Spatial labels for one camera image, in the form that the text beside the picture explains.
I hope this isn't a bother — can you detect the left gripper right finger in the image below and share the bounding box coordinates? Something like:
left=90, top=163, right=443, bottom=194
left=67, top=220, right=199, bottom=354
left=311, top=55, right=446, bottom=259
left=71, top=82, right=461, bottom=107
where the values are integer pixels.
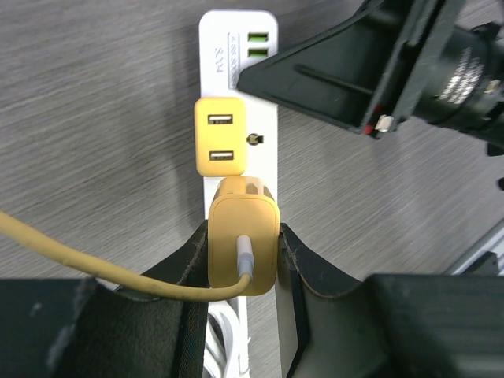
left=277, top=224, right=503, bottom=377

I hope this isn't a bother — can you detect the white power strip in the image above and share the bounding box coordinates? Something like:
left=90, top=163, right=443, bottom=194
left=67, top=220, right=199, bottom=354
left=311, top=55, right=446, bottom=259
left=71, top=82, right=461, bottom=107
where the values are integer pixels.
left=195, top=9, right=280, bottom=377

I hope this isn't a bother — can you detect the yellow charger with cable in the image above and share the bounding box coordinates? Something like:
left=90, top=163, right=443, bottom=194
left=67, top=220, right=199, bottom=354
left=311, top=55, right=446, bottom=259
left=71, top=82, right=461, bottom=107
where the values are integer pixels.
left=1, top=176, right=280, bottom=302

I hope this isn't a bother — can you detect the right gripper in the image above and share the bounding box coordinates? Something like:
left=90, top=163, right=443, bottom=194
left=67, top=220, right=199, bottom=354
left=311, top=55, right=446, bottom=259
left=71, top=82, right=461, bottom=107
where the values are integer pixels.
left=369, top=1, right=503, bottom=156

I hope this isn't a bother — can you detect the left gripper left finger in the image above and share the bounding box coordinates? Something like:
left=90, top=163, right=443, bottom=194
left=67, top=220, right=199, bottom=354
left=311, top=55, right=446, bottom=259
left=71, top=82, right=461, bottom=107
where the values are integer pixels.
left=0, top=220, right=209, bottom=378

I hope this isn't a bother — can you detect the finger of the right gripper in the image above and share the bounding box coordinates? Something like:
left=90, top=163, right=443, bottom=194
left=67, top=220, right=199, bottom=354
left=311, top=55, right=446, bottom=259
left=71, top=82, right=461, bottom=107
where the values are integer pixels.
left=237, top=1, right=413, bottom=133

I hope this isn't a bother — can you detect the yellow dual USB adapter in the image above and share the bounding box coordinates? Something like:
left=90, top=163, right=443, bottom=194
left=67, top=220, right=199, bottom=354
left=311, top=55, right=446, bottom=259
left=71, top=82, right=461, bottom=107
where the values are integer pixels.
left=194, top=97, right=247, bottom=177

